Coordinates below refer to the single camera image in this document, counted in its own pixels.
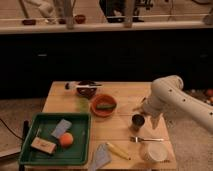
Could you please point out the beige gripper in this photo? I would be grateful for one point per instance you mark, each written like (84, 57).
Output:
(150, 107)

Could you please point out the dark metal cup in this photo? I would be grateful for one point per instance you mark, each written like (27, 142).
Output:
(137, 122)

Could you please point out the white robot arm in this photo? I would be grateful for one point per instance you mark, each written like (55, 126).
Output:
(169, 90)

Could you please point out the silver fork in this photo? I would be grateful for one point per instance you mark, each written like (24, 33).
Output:
(139, 139)

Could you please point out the orange bowl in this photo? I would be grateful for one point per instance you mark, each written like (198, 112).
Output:
(102, 99)

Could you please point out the green cucumber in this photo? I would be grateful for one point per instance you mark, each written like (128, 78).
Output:
(105, 106)

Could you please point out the yellow banana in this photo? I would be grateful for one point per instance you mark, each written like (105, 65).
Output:
(116, 150)

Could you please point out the dark brown bowl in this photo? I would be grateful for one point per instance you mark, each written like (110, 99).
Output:
(86, 92)

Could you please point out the grey blue cloth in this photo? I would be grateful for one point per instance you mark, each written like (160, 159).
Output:
(101, 157)

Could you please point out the translucent green cup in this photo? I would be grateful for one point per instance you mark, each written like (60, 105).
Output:
(82, 105)

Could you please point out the grey blue sponge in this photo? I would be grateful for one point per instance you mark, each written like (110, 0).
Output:
(61, 128)

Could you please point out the orange fruit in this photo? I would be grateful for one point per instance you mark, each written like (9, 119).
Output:
(66, 140)

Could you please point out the green plastic tray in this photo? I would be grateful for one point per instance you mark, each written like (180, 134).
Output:
(42, 126)

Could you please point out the small red bowl on shelf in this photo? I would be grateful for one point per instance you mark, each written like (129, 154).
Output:
(80, 19)

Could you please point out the wooden block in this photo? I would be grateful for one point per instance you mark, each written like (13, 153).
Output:
(43, 145)

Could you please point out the dark dish on shelf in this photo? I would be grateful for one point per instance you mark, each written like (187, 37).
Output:
(29, 22)

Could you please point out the white handled knife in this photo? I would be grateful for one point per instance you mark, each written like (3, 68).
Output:
(71, 85)

